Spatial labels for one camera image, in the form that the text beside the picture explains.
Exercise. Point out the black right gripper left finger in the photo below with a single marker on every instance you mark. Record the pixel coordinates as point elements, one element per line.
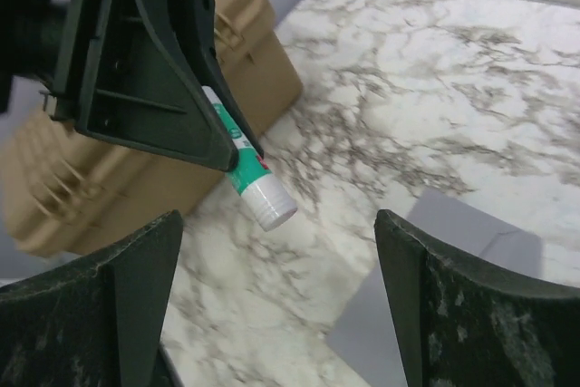
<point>97,320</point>

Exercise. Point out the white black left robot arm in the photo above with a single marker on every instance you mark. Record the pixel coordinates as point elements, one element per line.
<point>31,31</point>

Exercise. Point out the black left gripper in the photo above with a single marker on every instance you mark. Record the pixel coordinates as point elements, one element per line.
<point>132,72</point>

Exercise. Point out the grey paper envelope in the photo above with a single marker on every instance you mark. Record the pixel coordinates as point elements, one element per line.
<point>364,335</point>

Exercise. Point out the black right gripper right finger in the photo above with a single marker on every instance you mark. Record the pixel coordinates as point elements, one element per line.
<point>462,321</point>

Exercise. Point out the tan plastic tool case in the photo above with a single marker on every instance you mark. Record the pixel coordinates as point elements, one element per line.
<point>65,192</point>

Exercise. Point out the green white glue stick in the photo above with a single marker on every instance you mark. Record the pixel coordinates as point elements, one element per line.
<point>251,178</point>

